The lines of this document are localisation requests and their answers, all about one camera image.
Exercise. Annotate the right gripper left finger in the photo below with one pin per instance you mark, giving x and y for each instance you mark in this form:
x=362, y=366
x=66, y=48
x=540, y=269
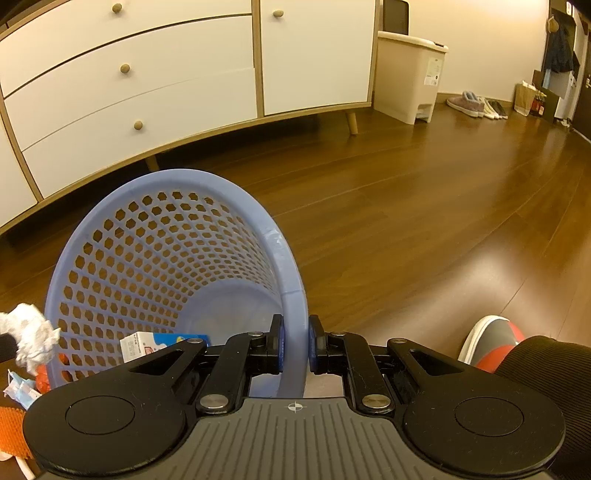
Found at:
x=128, y=417

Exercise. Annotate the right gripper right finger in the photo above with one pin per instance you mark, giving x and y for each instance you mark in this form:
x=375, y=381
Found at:
x=456, y=418

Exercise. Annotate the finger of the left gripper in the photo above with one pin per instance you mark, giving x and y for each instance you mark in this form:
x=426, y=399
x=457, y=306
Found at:
x=8, y=348

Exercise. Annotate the white tissue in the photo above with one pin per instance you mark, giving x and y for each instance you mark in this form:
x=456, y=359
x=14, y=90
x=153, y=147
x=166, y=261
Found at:
x=35, y=336

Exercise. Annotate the blue surgical face mask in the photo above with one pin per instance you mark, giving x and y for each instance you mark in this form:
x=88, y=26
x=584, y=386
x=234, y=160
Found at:
x=23, y=393

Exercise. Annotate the red plastic bag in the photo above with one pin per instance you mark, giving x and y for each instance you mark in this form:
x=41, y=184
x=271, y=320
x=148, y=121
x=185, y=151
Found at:
x=42, y=382

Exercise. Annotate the blue white milk carton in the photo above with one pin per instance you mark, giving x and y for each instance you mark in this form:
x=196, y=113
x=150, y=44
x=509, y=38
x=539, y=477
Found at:
x=139, y=344

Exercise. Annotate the lavender plastic waste basket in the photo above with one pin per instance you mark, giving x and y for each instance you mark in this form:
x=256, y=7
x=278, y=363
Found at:
x=178, y=251

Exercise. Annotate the red grey white shoe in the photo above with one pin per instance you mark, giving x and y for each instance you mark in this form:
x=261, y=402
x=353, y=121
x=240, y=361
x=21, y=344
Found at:
x=491, y=339

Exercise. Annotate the black trouser leg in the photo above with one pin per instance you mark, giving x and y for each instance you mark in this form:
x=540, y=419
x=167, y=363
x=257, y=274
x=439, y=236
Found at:
x=562, y=372

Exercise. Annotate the white wooden sideboard cabinet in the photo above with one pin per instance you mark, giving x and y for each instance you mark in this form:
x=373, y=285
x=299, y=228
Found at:
x=88, y=87

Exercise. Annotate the grey sneakers pair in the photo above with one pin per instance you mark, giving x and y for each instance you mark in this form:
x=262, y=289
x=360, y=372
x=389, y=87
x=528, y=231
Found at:
x=476, y=106

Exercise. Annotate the brown paper bag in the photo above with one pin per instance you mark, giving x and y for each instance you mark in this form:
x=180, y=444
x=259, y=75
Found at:
x=525, y=95

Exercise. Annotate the beige pedal trash bin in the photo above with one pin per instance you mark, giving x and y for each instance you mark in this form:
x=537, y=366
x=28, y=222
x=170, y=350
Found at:
x=408, y=74

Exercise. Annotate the hanging dark coat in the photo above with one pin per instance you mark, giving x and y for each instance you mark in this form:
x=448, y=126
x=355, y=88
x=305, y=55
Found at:
x=560, y=56

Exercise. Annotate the black monitor screen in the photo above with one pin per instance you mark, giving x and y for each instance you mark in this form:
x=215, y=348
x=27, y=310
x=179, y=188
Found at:
x=396, y=16

